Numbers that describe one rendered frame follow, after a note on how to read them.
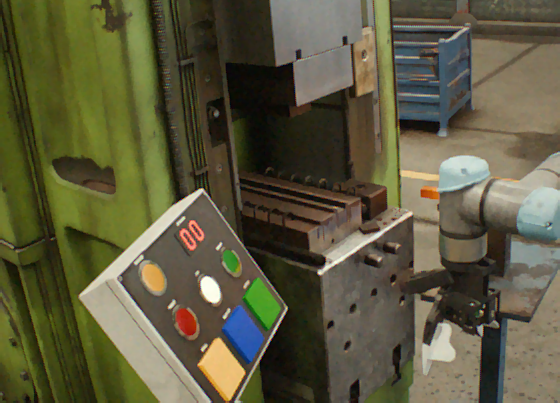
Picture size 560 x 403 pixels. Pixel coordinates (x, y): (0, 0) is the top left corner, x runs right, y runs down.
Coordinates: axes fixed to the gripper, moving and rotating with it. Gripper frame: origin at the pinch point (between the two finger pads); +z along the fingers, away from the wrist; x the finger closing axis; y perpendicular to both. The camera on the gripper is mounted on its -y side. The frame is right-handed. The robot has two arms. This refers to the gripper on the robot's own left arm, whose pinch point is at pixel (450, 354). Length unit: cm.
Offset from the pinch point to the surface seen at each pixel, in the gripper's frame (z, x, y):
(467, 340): 94, 117, -82
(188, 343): -13.3, -38.5, -19.0
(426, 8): 61, 670, -553
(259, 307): -7.8, -19.4, -26.8
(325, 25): -49, 22, -50
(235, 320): -10.0, -26.9, -23.4
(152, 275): -23, -40, -25
